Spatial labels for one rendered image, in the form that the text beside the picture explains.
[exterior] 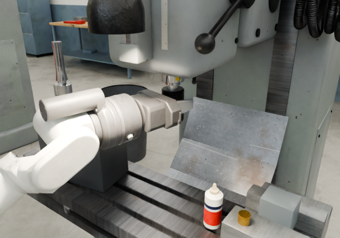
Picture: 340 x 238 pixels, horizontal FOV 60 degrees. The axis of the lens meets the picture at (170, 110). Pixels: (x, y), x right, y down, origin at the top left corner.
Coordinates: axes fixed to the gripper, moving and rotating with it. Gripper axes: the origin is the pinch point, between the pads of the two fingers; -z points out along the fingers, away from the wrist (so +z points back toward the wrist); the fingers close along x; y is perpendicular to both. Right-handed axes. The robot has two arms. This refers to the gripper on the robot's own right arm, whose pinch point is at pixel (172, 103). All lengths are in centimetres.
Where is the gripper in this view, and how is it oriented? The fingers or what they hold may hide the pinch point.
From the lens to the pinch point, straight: 62.4
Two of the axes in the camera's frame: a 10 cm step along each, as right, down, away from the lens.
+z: -7.6, 2.4, -6.0
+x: -6.5, -2.8, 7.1
